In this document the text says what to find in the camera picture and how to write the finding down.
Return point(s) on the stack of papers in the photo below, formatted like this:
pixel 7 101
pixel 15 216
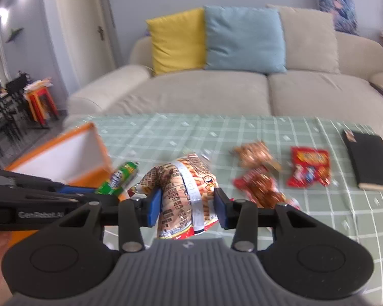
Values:
pixel 38 83

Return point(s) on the beige pillow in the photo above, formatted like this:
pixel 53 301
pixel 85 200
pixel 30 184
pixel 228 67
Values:
pixel 309 41

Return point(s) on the black notebook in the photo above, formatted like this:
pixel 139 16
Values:
pixel 371 162

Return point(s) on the red stool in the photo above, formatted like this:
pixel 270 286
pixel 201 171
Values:
pixel 41 102

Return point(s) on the printed figure pillow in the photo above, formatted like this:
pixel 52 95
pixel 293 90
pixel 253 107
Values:
pixel 336 9

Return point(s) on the black dining chair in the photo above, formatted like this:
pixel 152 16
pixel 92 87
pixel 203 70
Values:
pixel 16 102

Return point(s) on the yellow pillow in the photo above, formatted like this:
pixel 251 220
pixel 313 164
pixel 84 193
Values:
pixel 178 41

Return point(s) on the bird wall decoration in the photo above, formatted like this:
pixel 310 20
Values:
pixel 14 35

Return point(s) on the white door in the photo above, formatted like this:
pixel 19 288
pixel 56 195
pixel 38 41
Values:
pixel 83 22

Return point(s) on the large noodle snack bag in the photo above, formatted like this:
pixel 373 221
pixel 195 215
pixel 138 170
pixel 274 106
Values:
pixel 185 191

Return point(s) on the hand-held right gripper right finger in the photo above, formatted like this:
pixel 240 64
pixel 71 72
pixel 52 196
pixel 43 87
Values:
pixel 220 208

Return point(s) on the blue pillow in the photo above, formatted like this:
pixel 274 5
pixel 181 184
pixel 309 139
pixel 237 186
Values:
pixel 245 38

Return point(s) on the orange cardboard box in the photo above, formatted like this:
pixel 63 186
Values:
pixel 60 156

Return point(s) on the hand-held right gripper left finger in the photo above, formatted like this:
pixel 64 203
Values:
pixel 154 205

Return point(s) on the orange peanut packet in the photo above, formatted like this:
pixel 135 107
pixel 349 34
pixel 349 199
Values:
pixel 253 154

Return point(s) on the red sausage stick packet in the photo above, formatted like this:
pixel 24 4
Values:
pixel 258 183

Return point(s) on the green checked tablecloth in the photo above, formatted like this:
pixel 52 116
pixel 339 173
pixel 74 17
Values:
pixel 322 213

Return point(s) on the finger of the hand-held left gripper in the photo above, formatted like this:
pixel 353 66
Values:
pixel 67 200
pixel 76 190

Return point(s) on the green sausage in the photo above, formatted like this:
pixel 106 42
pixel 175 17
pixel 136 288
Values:
pixel 121 173

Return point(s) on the red snack packet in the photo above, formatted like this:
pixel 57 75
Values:
pixel 309 167

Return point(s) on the beige sofa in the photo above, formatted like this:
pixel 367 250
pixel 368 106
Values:
pixel 194 95

